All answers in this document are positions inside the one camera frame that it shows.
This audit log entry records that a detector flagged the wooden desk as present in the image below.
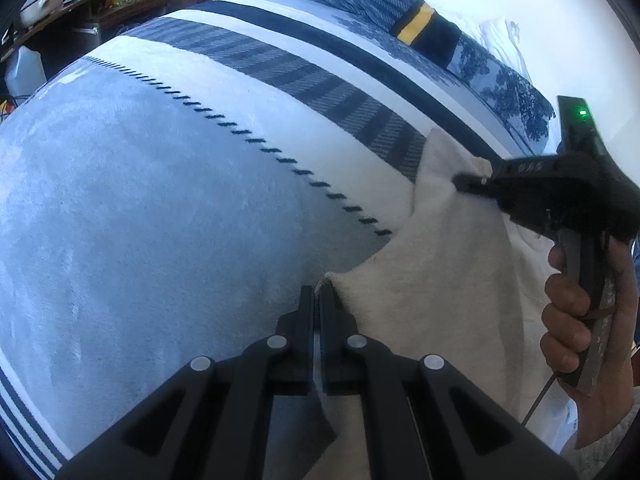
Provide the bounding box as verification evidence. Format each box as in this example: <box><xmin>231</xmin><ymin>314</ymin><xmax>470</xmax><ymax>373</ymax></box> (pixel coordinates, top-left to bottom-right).
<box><xmin>0</xmin><ymin>0</ymin><xmax>203</xmax><ymax>66</ymax></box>

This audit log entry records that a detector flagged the blue white striped blanket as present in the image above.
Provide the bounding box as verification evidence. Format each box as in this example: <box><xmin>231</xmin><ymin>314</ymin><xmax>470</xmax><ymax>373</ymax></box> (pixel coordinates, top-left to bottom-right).
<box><xmin>0</xmin><ymin>0</ymin><xmax>551</xmax><ymax>480</ymax></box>

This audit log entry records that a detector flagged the person's right forearm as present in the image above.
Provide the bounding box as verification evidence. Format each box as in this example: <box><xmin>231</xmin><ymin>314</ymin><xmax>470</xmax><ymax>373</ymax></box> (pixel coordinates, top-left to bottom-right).
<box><xmin>562</xmin><ymin>412</ymin><xmax>636</xmax><ymax>473</ymax></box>

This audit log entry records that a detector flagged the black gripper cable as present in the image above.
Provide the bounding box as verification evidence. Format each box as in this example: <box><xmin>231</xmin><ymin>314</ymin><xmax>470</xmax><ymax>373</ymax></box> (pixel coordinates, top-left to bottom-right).
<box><xmin>520</xmin><ymin>370</ymin><xmax>557</xmax><ymax>427</ymax></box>

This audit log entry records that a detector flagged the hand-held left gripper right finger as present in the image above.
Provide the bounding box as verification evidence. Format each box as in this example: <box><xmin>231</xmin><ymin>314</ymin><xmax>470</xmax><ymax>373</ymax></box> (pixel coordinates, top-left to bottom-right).
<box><xmin>319</xmin><ymin>286</ymin><xmax>581</xmax><ymax>480</ymax></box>

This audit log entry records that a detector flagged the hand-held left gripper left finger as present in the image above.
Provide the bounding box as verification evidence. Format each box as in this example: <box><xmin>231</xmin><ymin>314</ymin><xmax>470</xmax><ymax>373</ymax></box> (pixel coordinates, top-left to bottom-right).
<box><xmin>55</xmin><ymin>285</ymin><xmax>316</xmax><ymax>480</ymax></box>

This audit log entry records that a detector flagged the cream small cloth garment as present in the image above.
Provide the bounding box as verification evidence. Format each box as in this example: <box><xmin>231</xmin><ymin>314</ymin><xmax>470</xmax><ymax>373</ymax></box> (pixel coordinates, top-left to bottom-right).
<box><xmin>314</xmin><ymin>127</ymin><xmax>583</xmax><ymax>480</ymax></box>

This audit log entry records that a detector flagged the person's right hand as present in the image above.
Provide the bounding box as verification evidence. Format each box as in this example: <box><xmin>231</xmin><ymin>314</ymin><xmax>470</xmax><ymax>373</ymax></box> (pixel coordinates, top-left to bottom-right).
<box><xmin>541</xmin><ymin>236</ymin><xmax>640</xmax><ymax>450</ymax></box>

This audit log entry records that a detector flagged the blue tree print duvet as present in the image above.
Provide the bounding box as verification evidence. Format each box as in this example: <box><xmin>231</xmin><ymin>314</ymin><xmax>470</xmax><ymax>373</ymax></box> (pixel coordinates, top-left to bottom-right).
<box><xmin>335</xmin><ymin>10</ymin><xmax>557</xmax><ymax>157</ymax></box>

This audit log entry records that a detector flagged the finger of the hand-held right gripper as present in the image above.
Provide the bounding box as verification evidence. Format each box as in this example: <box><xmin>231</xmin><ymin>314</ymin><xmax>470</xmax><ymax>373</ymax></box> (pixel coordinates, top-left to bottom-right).
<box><xmin>452</xmin><ymin>160</ymin><xmax>507</xmax><ymax>202</ymax></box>

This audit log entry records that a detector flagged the white plastic jug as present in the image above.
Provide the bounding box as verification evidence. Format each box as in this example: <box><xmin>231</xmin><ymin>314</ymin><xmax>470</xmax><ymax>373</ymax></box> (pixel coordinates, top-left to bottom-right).
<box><xmin>4</xmin><ymin>46</ymin><xmax>51</xmax><ymax>98</ymax></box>

